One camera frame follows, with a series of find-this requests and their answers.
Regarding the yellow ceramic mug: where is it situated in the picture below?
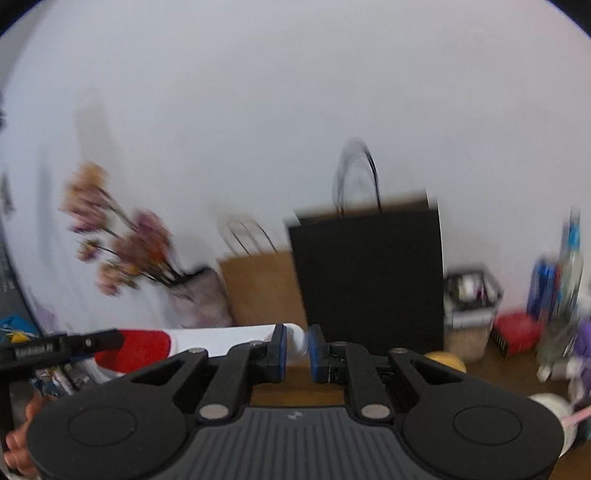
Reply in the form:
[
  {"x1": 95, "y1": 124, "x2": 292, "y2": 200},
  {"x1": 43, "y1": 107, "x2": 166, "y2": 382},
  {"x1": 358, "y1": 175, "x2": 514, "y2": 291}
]
[{"x1": 425, "y1": 351, "x2": 467, "y2": 373}]

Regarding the brown paper bag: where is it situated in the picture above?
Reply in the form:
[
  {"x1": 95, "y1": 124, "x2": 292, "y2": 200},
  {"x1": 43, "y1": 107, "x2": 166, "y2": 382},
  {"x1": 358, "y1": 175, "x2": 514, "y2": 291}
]
[{"x1": 216, "y1": 216, "x2": 309, "y2": 329}]

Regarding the white ceramic bowl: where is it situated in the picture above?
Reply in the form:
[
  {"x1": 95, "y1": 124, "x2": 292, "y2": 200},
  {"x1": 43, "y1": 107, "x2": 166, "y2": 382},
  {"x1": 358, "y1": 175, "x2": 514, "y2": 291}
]
[{"x1": 530, "y1": 393, "x2": 578, "y2": 456}]

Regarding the blue drink can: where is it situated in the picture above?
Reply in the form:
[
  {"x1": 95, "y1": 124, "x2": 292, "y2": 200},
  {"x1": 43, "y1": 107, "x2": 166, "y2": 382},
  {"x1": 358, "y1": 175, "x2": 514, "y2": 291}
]
[{"x1": 527, "y1": 257, "x2": 559, "y2": 322}]

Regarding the clear glass bottle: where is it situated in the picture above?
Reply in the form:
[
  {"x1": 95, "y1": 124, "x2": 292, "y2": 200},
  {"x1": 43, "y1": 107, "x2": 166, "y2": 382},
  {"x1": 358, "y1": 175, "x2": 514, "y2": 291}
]
[{"x1": 537, "y1": 208, "x2": 584, "y2": 383}]

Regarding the pink spoon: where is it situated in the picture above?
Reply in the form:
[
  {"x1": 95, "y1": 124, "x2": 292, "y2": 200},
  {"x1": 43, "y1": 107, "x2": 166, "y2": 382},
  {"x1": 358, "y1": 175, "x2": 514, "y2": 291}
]
[{"x1": 562, "y1": 406, "x2": 591, "y2": 428}]

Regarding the black paper bag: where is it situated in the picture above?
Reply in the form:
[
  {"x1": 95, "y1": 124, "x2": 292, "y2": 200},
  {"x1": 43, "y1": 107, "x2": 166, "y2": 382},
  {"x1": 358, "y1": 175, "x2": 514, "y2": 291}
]
[{"x1": 287, "y1": 140, "x2": 444, "y2": 355}]

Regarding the red black small box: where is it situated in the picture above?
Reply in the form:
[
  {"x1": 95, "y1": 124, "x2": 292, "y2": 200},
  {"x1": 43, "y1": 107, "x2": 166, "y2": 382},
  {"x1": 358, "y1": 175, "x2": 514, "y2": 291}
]
[{"x1": 490, "y1": 312, "x2": 543, "y2": 358}]

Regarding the purple package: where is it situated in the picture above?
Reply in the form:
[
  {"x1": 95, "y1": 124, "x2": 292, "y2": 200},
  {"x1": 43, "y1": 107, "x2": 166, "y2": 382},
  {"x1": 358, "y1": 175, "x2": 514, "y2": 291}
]
[{"x1": 573, "y1": 320, "x2": 591, "y2": 395}]

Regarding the pink stone vase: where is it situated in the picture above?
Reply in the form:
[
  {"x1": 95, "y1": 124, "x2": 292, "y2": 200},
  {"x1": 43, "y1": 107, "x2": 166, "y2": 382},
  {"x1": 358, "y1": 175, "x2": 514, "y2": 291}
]
[{"x1": 167, "y1": 266, "x2": 233, "y2": 329}]

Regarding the clear plastic food container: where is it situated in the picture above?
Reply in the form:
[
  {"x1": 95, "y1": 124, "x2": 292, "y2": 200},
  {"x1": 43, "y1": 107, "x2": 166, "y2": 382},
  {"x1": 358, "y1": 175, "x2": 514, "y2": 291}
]
[{"x1": 444, "y1": 264, "x2": 504, "y2": 364}]

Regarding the person's left hand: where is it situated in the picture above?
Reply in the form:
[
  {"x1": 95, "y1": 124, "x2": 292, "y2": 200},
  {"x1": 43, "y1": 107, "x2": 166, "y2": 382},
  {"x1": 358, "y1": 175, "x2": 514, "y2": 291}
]
[{"x1": 4, "y1": 393, "x2": 44, "y2": 479}]

